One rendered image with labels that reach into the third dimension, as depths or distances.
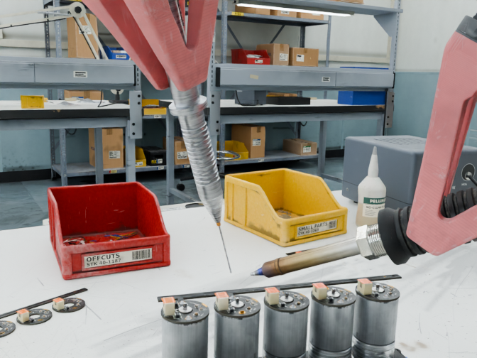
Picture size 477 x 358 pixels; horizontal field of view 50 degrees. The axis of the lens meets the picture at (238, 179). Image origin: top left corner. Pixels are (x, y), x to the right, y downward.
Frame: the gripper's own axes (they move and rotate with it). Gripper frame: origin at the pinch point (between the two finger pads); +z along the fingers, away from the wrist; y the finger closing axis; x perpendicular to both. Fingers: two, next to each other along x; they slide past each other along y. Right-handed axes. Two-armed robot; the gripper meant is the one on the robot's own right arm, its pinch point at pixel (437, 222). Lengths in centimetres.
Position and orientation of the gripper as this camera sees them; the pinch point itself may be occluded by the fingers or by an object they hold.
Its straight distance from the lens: 22.7
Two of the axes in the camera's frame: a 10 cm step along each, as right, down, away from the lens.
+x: 7.5, 5.8, -3.1
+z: -4.5, 8.0, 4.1
